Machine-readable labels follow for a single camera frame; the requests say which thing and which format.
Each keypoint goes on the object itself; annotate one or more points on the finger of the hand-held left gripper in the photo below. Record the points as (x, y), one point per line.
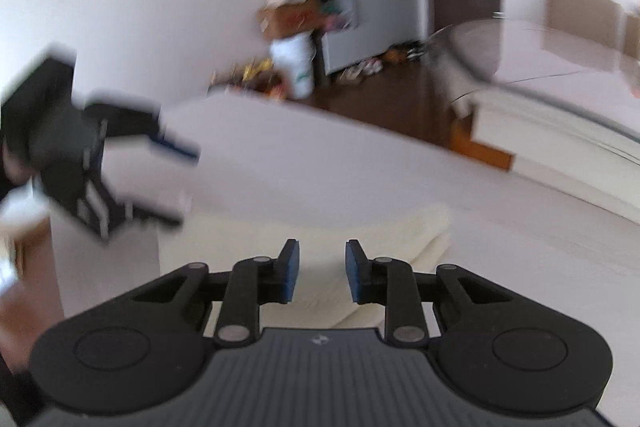
(150, 209)
(170, 147)

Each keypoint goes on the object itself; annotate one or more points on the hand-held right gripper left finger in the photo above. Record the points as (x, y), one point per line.
(289, 272)

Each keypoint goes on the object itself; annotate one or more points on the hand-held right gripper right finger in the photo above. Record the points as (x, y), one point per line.
(356, 274)

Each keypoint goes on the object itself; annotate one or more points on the cream towel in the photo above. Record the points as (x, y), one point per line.
(320, 227)

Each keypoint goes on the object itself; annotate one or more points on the cluster of cooking oil bottles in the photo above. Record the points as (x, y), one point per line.
(255, 72)

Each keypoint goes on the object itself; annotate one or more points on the white plastic bucket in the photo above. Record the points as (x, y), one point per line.
(292, 67)

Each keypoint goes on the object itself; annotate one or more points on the brown cardboard box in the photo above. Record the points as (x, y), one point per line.
(287, 19)

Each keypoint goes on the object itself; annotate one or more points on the pile of shoes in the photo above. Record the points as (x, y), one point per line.
(365, 68)

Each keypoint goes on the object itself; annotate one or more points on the colourful plastic bags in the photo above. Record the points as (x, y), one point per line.
(337, 19)

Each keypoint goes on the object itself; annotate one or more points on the white glass-topped dining table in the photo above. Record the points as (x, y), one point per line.
(550, 117)

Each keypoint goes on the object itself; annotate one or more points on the plain brown cardboard panel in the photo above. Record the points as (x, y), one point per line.
(632, 32)

